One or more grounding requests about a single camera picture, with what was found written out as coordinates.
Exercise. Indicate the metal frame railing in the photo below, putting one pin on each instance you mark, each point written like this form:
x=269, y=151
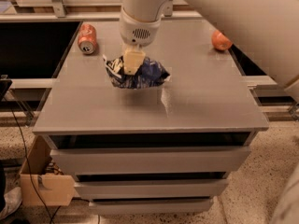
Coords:
x=94, y=10

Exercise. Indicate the blue chip bag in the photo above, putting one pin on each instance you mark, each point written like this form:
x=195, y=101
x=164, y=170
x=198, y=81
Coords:
x=149, y=74

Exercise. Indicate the orange soda can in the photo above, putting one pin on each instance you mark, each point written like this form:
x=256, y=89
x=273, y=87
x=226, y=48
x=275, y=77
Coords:
x=87, y=38

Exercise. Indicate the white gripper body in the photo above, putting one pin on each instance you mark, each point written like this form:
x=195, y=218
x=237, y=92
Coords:
x=137, y=32

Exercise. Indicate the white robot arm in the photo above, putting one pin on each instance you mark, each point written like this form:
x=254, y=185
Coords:
x=267, y=31

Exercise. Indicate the white shoe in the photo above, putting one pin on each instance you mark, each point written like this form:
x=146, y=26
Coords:
x=10, y=202

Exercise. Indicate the grey drawer cabinet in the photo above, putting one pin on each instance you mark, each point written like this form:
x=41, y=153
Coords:
x=166, y=149

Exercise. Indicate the cardboard box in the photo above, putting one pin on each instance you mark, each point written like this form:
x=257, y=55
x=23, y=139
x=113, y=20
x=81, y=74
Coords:
x=39, y=187

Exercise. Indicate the orange fruit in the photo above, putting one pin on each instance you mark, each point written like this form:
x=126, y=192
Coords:
x=220, y=41

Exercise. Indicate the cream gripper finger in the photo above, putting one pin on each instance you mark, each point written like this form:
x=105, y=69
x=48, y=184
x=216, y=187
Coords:
x=133, y=57

